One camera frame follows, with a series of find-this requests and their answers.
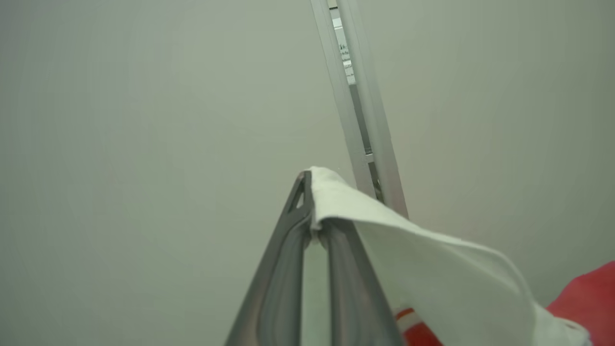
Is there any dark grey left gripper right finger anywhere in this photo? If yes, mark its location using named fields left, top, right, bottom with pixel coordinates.
left=320, top=219, right=404, bottom=346

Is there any grey partition frame post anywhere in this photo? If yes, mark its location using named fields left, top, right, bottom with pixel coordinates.
left=336, top=0, right=409, bottom=219
left=310, top=0, right=378, bottom=200

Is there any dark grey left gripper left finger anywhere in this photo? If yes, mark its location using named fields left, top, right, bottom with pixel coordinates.
left=223, top=171, right=315, bottom=346

